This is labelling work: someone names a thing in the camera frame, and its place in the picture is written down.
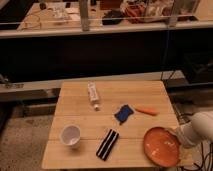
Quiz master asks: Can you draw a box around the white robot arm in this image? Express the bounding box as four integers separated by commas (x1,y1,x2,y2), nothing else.
175,111,213,148

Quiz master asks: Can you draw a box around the white tube with cap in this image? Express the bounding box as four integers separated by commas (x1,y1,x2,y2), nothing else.
88,83,100,111

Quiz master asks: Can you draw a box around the blue sponge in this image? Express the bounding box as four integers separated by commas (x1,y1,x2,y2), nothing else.
114,105,134,124

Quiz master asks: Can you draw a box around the wooden table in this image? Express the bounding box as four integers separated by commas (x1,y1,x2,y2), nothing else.
42,81,178,169

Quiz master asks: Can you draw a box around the orange carrot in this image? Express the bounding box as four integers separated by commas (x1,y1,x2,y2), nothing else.
135,107,158,116

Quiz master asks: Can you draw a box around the black white striped case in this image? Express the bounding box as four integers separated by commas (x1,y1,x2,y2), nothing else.
96,130,119,161

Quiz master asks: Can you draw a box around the white paper cup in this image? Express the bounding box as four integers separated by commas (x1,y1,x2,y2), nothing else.
60,125,81,149

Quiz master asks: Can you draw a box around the black bag on bench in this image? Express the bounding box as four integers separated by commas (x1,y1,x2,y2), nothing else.
102,10,124,25

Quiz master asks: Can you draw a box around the orange tool on bench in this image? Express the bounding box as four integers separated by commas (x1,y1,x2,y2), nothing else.
125,5,145,24

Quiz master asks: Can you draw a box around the metal frame post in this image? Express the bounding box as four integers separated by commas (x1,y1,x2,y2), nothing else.
79,0,90,31

